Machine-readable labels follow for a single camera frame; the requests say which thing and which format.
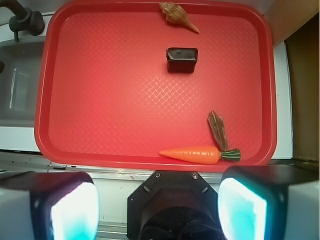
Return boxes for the orange toy carrot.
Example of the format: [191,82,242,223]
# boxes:
[158,145,241,165]

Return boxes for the brown spiral seashell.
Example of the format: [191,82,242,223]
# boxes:
[159,2,200,34]

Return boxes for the dark metal faucet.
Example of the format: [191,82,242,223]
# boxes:
[0,0,45,42]

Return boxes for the black rectangular block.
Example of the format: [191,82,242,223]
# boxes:
[166,47,198,74]

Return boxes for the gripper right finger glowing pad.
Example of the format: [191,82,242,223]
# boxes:
[218,165,320,240]

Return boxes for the red plastic tray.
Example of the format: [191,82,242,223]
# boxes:
[34,0,277,172]

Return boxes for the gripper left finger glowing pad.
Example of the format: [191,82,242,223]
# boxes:
[0,171,100,240]

